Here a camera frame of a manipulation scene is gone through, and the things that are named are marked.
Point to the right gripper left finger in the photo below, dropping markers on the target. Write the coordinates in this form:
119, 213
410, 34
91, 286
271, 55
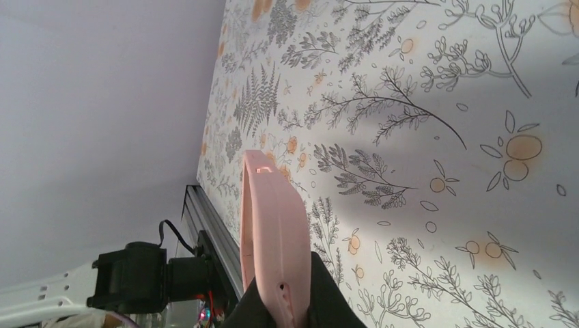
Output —
250, 312

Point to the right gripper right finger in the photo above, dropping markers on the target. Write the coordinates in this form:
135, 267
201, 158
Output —
328, 307

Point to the pink phone case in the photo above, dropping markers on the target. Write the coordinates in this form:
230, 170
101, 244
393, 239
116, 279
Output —
275, 250

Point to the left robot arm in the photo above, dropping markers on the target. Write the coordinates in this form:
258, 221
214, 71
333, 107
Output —
139, 279

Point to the floral patterned table mat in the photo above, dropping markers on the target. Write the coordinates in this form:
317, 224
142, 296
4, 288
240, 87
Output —
434, 145

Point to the aluminium mounting rail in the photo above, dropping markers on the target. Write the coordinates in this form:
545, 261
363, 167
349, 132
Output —
204, 227

